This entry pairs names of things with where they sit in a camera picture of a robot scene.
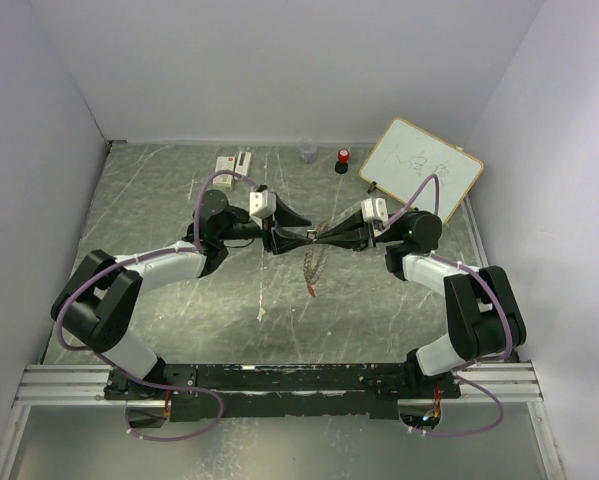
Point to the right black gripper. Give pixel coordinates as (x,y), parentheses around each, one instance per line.
(357,242)

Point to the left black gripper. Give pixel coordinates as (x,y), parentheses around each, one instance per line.
(277,241)

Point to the metal disc with keyrings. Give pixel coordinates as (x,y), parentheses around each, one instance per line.
(315,258)

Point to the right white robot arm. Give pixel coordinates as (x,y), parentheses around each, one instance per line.
(482,315)

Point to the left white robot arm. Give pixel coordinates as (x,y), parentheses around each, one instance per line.
(97,303)

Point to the red black stamp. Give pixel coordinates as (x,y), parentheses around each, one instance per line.
(341,165)

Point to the white staple box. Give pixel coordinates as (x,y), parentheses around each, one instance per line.
(224,181)

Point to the white stapler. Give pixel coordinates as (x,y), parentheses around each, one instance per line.
(243,160)

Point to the small clear cup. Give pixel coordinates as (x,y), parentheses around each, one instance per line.
(308,150)

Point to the small whiteboard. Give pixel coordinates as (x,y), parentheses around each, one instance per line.
(406,155)

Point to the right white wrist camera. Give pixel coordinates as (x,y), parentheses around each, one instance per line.
(375,213)

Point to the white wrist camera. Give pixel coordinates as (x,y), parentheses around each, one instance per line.
(375,213)
(262,204)

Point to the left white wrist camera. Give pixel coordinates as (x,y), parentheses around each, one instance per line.
(262,204)

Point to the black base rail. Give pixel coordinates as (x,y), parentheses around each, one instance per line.
(273,391)

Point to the aluminium frame rail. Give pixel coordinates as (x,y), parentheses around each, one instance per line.
(62,385)

